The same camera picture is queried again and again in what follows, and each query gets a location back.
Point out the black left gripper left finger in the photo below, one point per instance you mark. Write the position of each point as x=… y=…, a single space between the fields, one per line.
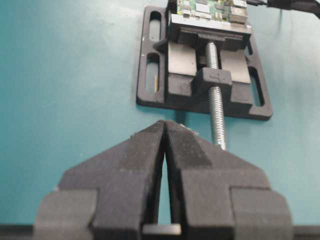
x=109 y=196

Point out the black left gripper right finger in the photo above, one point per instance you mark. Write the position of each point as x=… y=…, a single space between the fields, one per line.
x=216 y=195

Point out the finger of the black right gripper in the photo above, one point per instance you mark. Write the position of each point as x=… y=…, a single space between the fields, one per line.
x=307 y=6

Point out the green circuit board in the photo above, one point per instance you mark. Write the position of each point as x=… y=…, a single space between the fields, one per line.
x=231 y=11

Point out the silver vise screw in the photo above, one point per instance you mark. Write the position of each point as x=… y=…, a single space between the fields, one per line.
x=215 y=101

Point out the small brass pin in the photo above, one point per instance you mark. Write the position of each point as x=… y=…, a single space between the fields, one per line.
x=156 y=84

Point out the black bench vise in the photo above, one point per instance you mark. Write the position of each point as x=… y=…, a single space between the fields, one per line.
x=173 y=47

